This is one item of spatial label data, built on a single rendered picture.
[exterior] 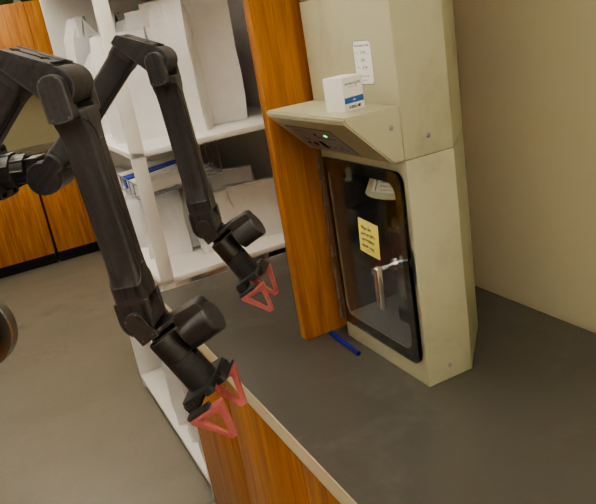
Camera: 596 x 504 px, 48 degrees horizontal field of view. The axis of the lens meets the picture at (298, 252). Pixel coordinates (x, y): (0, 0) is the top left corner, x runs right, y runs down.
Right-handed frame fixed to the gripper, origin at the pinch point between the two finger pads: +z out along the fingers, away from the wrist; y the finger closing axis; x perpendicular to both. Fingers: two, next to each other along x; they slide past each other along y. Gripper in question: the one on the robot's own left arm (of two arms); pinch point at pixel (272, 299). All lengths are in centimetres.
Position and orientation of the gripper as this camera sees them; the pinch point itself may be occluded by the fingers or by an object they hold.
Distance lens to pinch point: 164.1
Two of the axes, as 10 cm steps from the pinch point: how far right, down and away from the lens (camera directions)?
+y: 0.9, -3.4, 9.4
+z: 6.2, 7.5, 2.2
